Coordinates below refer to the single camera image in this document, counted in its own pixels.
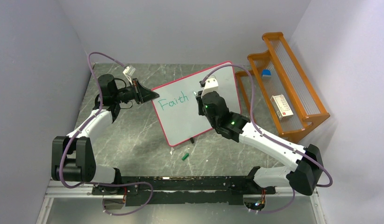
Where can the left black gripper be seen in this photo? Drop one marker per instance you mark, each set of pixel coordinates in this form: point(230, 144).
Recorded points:
point(142, 94)

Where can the pink-framed whiteboard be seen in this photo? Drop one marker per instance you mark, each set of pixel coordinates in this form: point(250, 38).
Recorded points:
point(177, 107)

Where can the green marker cap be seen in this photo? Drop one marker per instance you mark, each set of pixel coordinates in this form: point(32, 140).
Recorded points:
point(185, 157)

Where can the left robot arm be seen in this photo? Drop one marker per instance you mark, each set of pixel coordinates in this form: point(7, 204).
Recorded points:
point(73, 159)

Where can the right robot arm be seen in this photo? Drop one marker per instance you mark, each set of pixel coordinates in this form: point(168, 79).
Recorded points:
point(301, 166)

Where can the blue eraser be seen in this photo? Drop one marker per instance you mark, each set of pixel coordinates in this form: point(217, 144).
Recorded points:
point(266, 73)

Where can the orange wooden tiered rack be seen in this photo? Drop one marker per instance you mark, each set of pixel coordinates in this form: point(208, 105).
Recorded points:
point(288, 78)

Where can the white red box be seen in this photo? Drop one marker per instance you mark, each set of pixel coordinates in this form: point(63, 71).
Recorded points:
point(281, 107)

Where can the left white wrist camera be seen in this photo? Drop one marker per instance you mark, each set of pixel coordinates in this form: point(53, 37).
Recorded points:
point(128, 72)

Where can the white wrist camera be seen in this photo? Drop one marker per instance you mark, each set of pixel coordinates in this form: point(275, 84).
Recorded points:
point(128, 72)
point(211, 84)

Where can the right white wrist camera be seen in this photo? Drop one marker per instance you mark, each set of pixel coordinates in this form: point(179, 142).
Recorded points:
point(211, 84)

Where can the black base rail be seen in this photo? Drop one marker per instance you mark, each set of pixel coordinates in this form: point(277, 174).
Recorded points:
point(187, 189)

